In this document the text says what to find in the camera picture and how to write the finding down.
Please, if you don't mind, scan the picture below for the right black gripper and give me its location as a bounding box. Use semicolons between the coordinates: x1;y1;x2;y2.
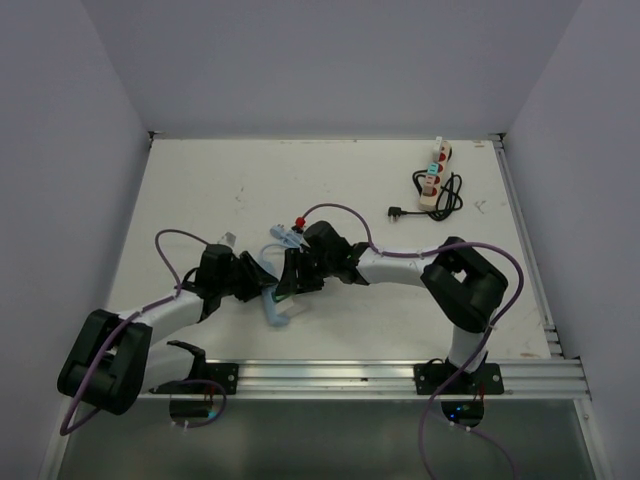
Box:
277;247;335;297

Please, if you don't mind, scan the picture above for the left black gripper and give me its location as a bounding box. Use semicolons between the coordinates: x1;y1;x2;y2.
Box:
217;251;278;302

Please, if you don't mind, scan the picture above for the light blue cord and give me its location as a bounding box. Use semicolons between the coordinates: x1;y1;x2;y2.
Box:
259;223;306;274

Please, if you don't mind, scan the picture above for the white plug adapter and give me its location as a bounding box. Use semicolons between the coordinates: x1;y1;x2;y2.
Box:
277;301;308;318
432;136;443;158

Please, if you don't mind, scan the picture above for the light blue power strip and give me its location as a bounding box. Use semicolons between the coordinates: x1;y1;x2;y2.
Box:
261;287;290;327

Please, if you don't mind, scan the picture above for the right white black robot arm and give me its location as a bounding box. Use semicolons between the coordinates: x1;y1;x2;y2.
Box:
275;221;508;393

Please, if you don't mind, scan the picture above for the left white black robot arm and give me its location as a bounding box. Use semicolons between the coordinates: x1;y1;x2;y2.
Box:
57;244;278;415

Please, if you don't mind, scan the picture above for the cyan plug on strip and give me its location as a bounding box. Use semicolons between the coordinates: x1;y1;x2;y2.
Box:
426;162;440;177

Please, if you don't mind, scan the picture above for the white plug adapter on strip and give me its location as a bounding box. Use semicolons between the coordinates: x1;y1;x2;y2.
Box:
432;136;443;158

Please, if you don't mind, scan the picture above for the beige red power strip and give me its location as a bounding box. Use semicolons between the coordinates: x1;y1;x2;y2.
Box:
418;137;452;212

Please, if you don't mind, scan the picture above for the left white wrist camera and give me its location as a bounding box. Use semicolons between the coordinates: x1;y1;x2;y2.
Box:
219;232;236;248

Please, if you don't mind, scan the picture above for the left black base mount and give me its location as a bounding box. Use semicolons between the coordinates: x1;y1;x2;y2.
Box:
141;340;239;395

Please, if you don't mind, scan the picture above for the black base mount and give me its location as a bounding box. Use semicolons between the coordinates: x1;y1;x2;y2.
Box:
413;359;505;396
141;340;239;395

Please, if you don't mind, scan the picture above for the black power cord with plug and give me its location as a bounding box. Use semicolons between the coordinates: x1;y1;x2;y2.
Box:
387;168;465;222

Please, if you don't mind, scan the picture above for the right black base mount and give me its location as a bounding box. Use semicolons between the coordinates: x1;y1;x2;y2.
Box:
413;359;505;396

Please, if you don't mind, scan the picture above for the right aluminium side rail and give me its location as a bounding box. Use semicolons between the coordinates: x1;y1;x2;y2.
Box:
489;134;565;359

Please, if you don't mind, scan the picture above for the aluminium mounting rail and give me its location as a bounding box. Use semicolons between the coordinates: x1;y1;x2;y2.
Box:
74;357;594;401

